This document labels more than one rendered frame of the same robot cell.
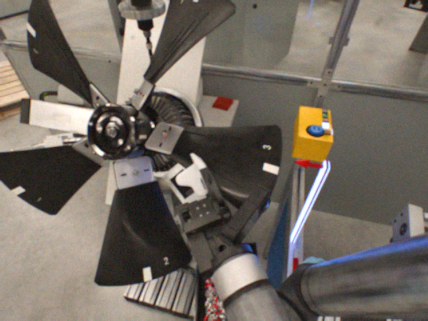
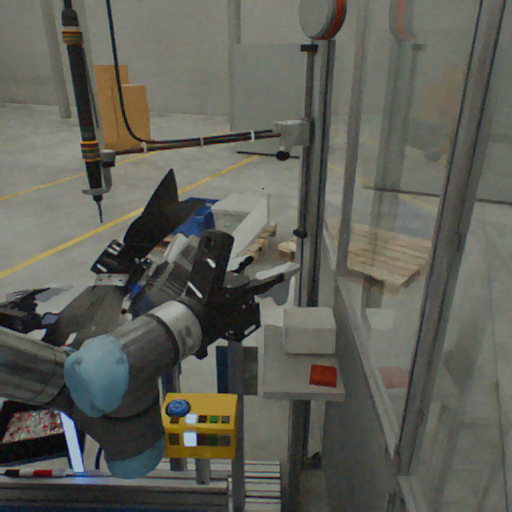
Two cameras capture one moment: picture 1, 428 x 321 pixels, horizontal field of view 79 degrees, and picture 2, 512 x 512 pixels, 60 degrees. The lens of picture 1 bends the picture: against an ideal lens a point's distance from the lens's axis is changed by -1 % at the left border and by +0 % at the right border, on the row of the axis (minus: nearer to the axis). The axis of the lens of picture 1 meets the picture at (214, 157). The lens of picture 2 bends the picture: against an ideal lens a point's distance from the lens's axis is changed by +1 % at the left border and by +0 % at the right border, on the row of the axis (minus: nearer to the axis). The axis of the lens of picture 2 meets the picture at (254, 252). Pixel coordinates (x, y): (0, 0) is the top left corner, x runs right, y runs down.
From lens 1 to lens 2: 121 cm
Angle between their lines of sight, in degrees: 64
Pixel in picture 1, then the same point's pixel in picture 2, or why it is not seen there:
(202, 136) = (109, 295)
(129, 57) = not seen: hidden behind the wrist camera
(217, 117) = (290, 376)
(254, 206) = (12, 313)
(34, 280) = not seen: hidden behind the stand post
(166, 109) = (157, 278)
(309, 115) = (214, 403)
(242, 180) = (63, 326)
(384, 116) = not seen: outside the picture
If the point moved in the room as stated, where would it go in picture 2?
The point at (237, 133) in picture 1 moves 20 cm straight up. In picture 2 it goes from (111, 311) to (100, 235)
